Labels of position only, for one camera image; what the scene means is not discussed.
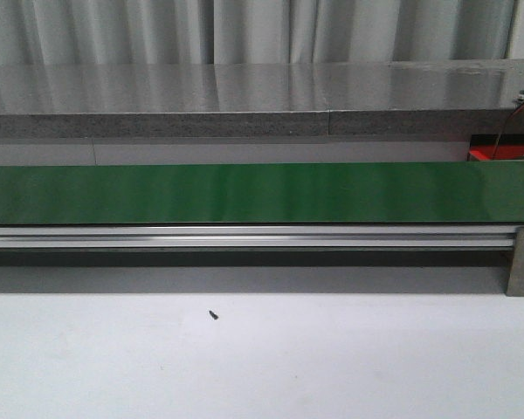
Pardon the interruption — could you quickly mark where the green conveyor belt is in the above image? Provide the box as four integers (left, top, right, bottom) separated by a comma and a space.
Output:
0, 161, 524, 225

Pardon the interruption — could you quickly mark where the grey granite counter shelf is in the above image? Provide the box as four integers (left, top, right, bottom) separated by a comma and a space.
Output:
0, 59, 524, 138

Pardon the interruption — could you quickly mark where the red plastic tray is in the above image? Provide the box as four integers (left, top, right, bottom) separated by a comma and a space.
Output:
468, 134, 524, 161

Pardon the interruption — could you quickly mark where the grey pleated curtain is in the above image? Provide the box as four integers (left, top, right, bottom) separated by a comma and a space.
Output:
0, 1, 517, 65

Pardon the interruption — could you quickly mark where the aluminium conveyor side rail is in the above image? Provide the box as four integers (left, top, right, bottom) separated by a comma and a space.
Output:
0, 224, 519, 250

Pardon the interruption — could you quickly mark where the red and black wire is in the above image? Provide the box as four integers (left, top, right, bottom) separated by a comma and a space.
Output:
492, 81, 524, 161

